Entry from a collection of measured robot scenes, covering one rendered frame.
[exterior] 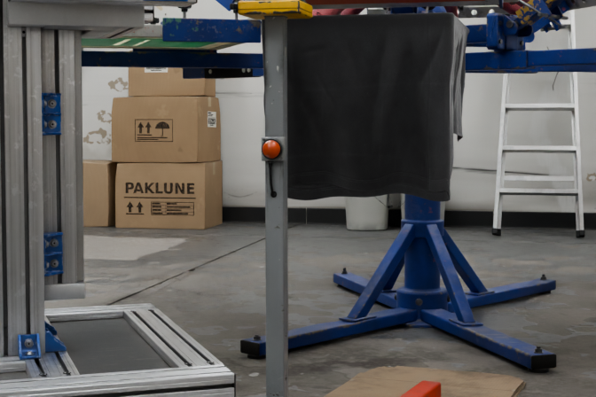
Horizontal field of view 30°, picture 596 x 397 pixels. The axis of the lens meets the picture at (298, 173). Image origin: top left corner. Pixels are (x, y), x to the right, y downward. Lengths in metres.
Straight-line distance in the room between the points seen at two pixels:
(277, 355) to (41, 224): 0.56
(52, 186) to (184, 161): 4.69
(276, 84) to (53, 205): 0.53
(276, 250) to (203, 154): 4.80
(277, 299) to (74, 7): 0.73
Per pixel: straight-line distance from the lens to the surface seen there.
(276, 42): 2.31
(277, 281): 2.33
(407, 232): 3.83
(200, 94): 7.10
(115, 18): 2.30
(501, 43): 3.67
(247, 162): 7.44
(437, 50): 2.54
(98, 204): 7.30
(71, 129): 2.40
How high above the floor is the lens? 0.72
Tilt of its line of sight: 3 degrees down
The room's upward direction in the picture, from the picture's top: straight up
